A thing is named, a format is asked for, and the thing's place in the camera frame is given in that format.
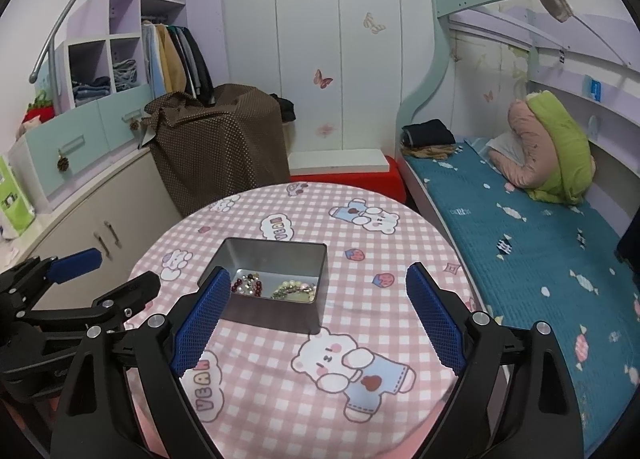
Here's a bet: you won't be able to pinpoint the beige cabinet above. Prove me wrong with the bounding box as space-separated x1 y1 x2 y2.
20 144 183 310

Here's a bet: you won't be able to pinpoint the green bag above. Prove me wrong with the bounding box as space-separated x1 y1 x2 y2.
0 154 36 235

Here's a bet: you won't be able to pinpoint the green blanket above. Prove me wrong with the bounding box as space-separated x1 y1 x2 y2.
525 92 596 205

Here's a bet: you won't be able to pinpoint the white pillow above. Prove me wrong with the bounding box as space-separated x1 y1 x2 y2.
482 132 521 165

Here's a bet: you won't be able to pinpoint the folded dark clothes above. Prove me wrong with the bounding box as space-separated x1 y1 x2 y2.
401 120 457 159

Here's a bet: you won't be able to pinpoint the lavender bed shelf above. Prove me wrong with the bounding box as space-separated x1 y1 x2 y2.
450 4 640 240

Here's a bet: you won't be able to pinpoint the folded jeans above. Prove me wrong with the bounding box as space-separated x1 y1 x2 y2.
72 76 112 101
112 59 138 92

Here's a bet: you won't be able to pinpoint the dark hanging garment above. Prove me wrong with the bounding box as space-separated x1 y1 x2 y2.
615 226 640 285

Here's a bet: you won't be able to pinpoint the white board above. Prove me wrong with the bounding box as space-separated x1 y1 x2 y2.
289 149 392 174

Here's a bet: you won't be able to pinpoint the brown dotted fabric cover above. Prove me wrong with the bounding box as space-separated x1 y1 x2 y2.
142 83 292 217

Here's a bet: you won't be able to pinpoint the red plush toy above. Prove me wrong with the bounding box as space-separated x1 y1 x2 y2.
22 94 56 125

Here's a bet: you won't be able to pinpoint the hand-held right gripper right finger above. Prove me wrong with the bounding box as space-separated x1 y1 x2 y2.
405 261 586 459

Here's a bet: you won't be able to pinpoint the teal drawer unit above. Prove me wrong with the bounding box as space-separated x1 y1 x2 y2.
22 84 153 212

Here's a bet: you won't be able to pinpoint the grey metal tin box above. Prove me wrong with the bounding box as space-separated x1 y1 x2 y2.
197 237 328 332

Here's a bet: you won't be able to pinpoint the mint green bed frame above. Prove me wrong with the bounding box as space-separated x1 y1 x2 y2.
397 0 621 200

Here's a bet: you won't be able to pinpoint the pink checkered bear tablecloth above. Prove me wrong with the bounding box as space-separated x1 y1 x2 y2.
122 182 483 459

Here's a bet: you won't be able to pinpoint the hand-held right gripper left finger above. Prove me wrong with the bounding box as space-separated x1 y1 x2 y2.
47 266 233 459

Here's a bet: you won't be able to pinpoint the dark hanging jacket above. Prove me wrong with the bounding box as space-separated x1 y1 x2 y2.
177 26 216 105

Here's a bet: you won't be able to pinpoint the pale green bead bracelet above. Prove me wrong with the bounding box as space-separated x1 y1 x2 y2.
272 280 317 302

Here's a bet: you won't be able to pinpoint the light blue hanging shirt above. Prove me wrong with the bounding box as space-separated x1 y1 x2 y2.
142 24 168 95

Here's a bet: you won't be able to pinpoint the beige butterfly wall sticker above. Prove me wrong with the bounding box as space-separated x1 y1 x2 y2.
362 12 387 36

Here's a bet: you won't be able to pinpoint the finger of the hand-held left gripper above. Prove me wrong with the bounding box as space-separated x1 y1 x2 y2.
0 247 104 312
22 270 162 340

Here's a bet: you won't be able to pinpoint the blue candy print mattress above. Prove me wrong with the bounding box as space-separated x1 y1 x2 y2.
402 139 640 459

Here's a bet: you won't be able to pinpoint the black cloth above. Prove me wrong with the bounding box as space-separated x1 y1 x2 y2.
272 93 297 122

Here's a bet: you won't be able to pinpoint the red block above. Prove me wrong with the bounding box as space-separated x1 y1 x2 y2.
290 156 407 205

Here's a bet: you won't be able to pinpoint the yellow hanging garment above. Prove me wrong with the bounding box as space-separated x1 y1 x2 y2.
162 24 187 92

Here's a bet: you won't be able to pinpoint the pink pillow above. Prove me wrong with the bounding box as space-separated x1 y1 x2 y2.
487 96 556 190

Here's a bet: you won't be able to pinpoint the lavender stair shelf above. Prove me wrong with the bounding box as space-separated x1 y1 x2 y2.
55 0 223 115

